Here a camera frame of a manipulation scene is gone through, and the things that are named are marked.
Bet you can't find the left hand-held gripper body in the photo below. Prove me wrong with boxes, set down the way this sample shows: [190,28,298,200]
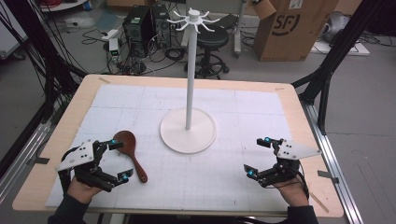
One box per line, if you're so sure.
[55,139,113,192]

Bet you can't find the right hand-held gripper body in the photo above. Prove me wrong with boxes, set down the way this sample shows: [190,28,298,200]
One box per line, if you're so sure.
[261,139,322,189]

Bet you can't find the brown wooden spoon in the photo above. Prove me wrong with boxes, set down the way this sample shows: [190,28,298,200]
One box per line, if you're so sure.
[112,130,149,184]

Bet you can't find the white rack stand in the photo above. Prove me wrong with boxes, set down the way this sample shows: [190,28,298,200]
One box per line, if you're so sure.
[159,8,220,155]

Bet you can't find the person's left hand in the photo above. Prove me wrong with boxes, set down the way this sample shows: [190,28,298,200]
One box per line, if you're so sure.
[67,176,104,204]

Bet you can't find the person's right hand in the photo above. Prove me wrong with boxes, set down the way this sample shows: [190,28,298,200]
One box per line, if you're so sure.
[275,180,310,208]

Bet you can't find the white grid mat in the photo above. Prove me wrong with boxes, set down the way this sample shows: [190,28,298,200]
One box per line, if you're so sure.
[45,84,312,211]

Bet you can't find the black tape piece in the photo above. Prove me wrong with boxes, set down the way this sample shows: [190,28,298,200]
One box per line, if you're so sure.
[317,170,340,185]
[26,157,50,166]

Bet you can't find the thin wooden stick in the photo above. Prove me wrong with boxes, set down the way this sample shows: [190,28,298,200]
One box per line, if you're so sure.
[307,190,330,214]

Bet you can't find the small white device green display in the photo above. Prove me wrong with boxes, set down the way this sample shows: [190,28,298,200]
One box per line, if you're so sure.
[108,37,120,62]

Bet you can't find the brown cardboard box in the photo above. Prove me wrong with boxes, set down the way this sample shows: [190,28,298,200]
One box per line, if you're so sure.
[253,0,340,63]

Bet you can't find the white power strip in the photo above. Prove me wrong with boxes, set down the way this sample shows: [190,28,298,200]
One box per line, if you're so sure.
[101,28,120,41]

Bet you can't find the large black computer tower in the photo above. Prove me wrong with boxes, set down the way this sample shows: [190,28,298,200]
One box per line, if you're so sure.
[121,5,157,59]

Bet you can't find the black round stool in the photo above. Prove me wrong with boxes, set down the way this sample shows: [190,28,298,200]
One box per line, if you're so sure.
[185,23,231,80]

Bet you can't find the flat white board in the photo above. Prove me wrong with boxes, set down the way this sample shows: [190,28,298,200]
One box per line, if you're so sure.
[311,40,371,57]

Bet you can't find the slim black computer tower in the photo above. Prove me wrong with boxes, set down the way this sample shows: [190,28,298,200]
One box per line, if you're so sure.
[151,4,172,49]

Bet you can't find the grey round appliance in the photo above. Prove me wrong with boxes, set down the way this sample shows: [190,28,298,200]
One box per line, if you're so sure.
[320,11,351,43]

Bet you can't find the white cabinet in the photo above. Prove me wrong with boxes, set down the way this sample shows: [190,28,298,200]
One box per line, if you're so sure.
[0,0,28,60]

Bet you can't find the aluminium rail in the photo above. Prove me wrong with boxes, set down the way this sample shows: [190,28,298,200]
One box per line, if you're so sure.
[302,102,363,224]
[0,122,52,203]

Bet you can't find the black frame strut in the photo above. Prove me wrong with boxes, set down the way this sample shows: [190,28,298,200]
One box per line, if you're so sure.
[291,0,389,135]

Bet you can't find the black frame with cables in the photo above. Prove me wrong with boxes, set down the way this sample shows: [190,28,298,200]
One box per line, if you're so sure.
[0,0,88,125]

